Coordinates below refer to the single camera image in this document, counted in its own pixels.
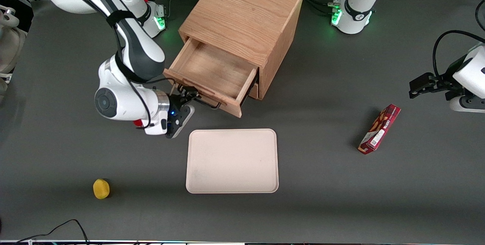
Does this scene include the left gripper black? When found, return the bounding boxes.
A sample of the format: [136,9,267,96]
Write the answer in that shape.
[409,72,464,102]

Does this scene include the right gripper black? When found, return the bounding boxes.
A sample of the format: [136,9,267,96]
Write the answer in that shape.
[167,87,200,124]

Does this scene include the black metal drawer handle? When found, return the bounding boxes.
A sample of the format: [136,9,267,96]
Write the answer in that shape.
[172,82,222,110]

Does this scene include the wooden drawer with interior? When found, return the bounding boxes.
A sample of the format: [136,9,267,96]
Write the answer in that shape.
[164,37,259,118]

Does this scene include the wooden drawer cabinet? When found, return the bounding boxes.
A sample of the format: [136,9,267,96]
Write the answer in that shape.
[178,0,305,101]

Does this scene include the red shortbread biscuit box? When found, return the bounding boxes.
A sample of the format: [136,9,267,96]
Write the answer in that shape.
[358,104,402,155]

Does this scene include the cream plastic tray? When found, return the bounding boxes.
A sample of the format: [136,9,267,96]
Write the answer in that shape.
[186,129,279,194]

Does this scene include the yellow round sponge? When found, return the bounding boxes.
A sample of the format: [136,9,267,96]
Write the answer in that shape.
[93,179,111,200]

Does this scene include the white plastic fixture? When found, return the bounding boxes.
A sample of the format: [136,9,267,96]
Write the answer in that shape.
[0,5,19,27]

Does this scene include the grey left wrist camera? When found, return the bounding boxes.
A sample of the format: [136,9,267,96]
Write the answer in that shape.
[450,95,485,113]

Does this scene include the black looped cable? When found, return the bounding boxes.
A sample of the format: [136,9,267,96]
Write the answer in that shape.
[433,30,485,79]

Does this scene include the black cable along right arm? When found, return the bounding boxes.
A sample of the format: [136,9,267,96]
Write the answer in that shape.
[45,0,178,133]

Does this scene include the black cable at table edge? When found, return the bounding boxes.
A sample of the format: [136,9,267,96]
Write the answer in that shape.
[476,0,485,31]

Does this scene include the black cables at left base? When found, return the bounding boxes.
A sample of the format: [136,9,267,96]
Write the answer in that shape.
[303,0,336,15]

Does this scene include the thin black floor cable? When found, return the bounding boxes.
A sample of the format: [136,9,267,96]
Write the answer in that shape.
[15,219,90,245]

